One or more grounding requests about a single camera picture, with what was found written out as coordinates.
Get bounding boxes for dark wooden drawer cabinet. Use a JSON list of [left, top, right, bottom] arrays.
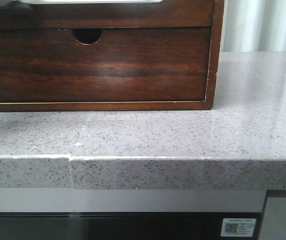
[[0, 0, 224, 112]]

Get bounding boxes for white tray in drawer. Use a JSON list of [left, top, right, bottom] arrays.
[[21, 0, 162, 5]]

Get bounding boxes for wooden drawer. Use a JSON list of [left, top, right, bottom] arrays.
[[0, 0, 214, 30], [0, 27, 210, 103]]

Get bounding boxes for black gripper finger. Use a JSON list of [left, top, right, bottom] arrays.
[[6, 0, 33, 12]]

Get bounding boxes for white QR code sticker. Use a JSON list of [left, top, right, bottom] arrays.
[[220, 218, 256, 237]]

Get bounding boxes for white corrugated back panel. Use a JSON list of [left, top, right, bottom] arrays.
[[221, 0, 286, 52]]

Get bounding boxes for grey cabinet door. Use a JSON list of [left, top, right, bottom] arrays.
[[259, 190, 286, 240]]

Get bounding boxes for black glass appliance door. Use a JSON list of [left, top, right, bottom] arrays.
[[0, 212, 262, 240]]

